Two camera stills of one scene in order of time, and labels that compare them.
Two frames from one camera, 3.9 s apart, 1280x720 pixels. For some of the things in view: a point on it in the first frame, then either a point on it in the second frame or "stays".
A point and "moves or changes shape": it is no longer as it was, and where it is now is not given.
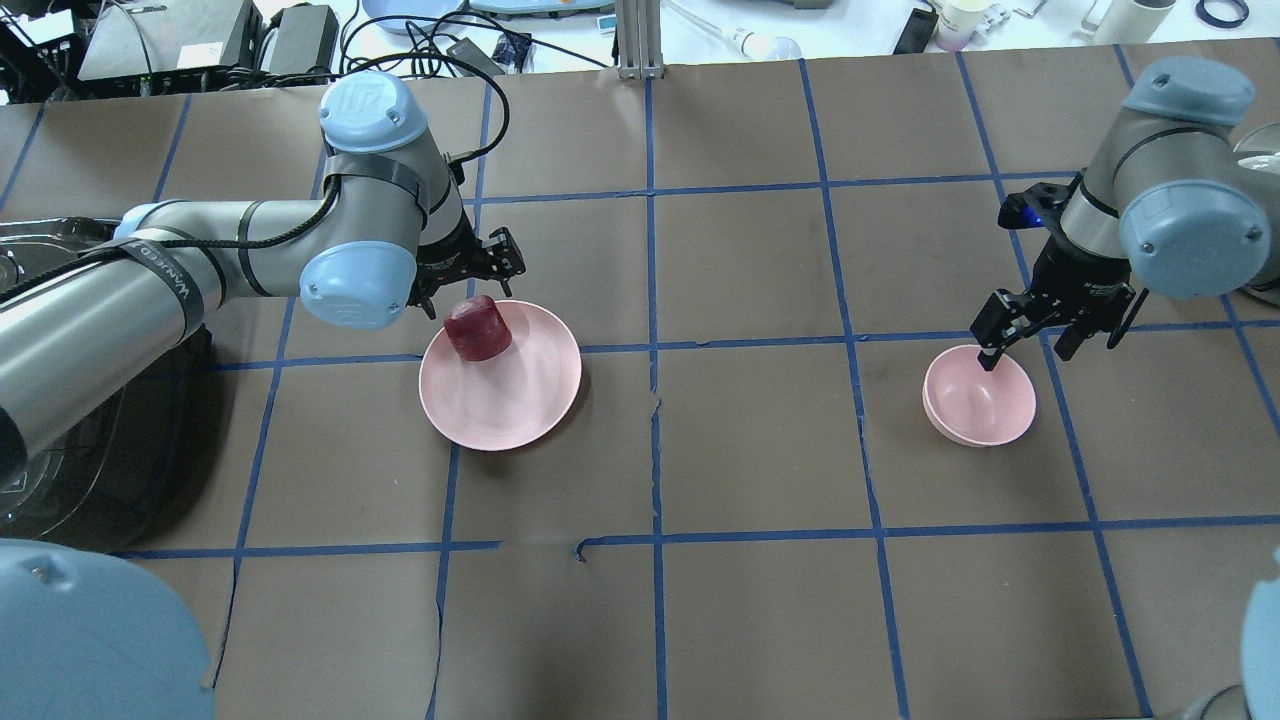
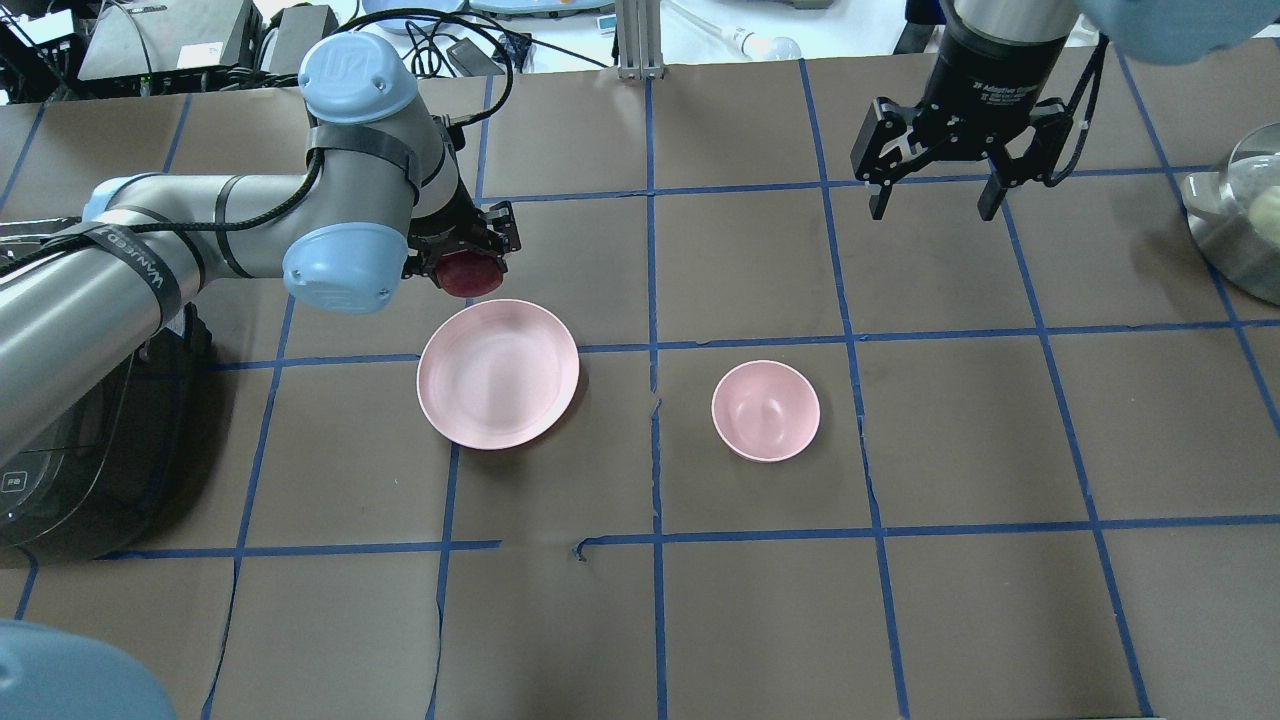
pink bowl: [976, 406] → [766, 411]
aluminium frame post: [638, 37] stays
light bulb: [756, 47] stays
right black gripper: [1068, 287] → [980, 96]
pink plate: [509, 400] stays
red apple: [477, 329] moves or changes shape
